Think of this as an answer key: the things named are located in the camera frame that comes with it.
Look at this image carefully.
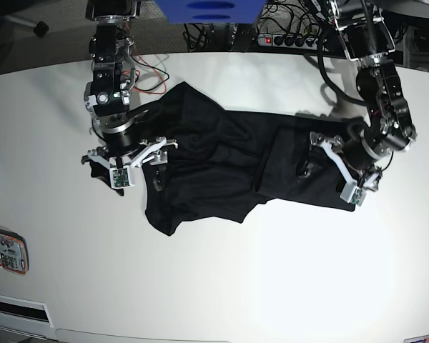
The black T-shirt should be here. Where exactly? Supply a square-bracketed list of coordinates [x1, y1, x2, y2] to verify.
[89, 81, 365, 237]

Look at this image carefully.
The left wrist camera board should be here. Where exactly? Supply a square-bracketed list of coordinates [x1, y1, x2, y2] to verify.
[340, 183, 367, 206]

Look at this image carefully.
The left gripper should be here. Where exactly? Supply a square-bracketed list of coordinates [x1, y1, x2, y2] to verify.
[295, 131, 383, 193]

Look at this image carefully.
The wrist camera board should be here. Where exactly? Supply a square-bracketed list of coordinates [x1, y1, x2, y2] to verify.
[340, 183, 367, 206]
[109, 166, 135, 189]

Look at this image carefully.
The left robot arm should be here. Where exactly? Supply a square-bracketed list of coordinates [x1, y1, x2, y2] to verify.
[310, 1, 418, 191]

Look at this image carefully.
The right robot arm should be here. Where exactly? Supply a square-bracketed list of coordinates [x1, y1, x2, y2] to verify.
[82, 1, 178, 195]

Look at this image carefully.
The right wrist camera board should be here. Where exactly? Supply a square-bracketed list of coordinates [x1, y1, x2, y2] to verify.
[109, 166, 135, 189]

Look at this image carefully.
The blue plastic box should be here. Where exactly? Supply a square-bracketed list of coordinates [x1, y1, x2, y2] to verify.
[155, 0, 266, 24]

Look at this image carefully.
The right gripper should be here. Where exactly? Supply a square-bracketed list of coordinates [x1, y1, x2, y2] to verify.
[82, 136, 179, 197]

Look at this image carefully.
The sticker at bottom right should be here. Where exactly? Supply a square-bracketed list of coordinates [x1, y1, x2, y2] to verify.
[403, 334, 429, 343]

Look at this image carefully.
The orange framed device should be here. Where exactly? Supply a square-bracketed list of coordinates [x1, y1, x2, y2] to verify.
[0, 228, 29, 275]

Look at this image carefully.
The power strip with red switch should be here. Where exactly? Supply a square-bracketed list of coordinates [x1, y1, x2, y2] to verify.
[257, 34, 318, 51]

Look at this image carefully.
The black caster wheel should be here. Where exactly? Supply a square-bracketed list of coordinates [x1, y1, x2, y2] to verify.
[33, 21, 49, 38]

